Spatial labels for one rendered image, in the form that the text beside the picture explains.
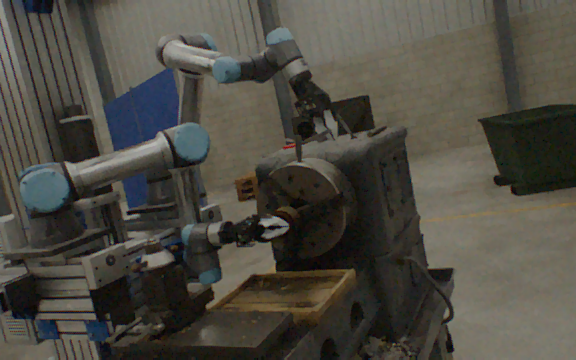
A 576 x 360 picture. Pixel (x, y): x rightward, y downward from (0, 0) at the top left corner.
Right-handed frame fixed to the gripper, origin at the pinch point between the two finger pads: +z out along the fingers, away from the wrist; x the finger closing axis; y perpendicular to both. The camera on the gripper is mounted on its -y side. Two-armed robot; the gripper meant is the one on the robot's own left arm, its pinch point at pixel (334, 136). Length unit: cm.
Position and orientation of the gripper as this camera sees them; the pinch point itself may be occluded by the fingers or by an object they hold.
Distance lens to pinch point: 151.2
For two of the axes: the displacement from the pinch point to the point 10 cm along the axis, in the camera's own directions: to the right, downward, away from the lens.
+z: 4.7, 8.8, -0.3
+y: -4.4, 2.1, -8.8
